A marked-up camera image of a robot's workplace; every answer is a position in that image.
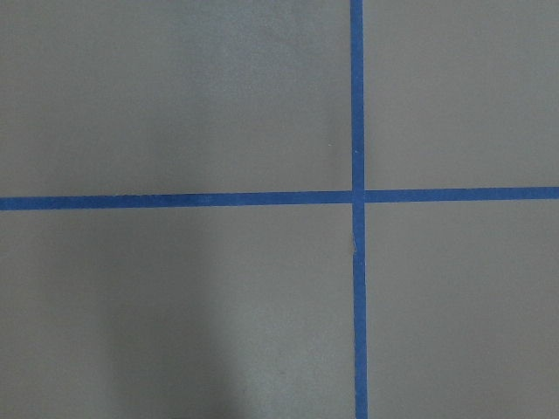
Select blue tape line lengthwise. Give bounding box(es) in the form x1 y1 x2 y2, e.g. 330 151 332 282
350 0 369 419

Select blue tape line crosswise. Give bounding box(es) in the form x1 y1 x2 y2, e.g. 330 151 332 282
1 187 558 211

